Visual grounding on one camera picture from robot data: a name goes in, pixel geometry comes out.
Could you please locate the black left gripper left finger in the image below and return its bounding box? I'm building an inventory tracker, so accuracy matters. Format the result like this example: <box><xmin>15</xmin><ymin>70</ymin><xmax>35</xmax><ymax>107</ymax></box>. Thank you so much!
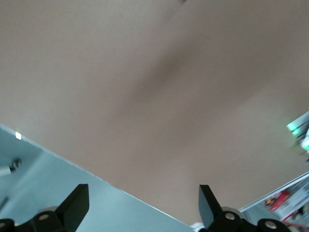
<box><xmin>0</xmin><ymin>183</ymin><xmax>90</xmax><ymax>232</ymax></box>

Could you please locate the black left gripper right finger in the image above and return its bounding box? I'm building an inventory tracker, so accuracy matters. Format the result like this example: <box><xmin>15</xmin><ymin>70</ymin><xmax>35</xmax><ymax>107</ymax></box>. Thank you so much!
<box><xmin>199</xmin><ymin>184</ymin><xmax>298</xmax><ymax>232</ymax></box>

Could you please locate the silver metal bolt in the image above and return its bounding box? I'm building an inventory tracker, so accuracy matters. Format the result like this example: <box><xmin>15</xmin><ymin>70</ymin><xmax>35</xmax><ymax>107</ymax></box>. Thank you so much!
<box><xmin>0</xmin><ymin>157</ymin><xmax>23</xmax><ymax>178</ymax></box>

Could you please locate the aluminium frame rail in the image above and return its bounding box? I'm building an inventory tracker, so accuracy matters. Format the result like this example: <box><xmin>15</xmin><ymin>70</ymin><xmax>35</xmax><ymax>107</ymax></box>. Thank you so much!
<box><xmin>240</xmin><ymin>171</ymin><xmax>309</xmax><ymax>213</ymax></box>

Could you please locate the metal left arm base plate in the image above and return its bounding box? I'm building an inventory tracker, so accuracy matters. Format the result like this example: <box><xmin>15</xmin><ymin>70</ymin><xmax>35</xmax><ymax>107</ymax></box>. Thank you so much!
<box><xmin>286</xmin><ymin>113</ymin><xmax>309</xmax><ymax>136</ymax></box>

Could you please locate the brown table cover sheet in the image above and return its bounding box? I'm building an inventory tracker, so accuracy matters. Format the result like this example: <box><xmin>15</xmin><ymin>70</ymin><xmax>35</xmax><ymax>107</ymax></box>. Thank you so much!
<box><xmin>0</xmin><ymin>0</ymin><xmax>309</xmax><ymax>227</ymax></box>

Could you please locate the red box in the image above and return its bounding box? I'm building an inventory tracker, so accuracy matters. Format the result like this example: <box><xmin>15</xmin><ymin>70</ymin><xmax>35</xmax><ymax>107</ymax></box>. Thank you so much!
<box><xmin>264</xmin><ymin>189</ymin><xmax>294</xmax><ymax>211</ymax></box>

